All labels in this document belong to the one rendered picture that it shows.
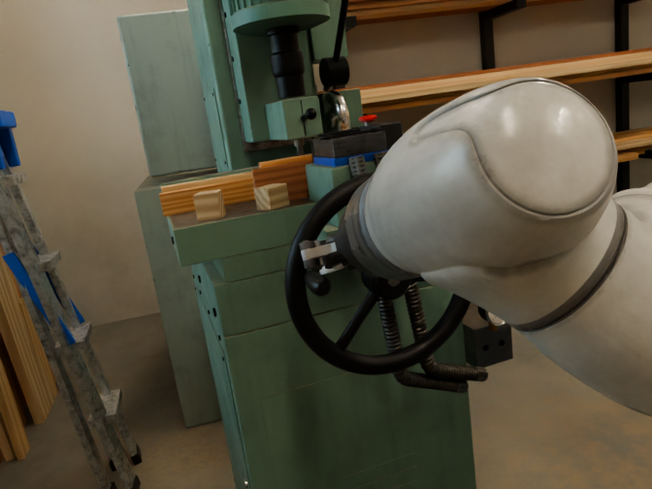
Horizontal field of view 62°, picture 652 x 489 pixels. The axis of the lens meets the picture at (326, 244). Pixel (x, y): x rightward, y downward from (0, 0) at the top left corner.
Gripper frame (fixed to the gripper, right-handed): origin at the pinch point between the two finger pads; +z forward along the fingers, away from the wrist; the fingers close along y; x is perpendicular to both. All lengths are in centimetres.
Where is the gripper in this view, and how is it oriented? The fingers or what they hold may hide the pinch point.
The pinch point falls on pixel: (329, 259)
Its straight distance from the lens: 65.1
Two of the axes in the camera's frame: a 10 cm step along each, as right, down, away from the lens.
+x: 2.4, 9.7, -0.9
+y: -9.4, 2.0, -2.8
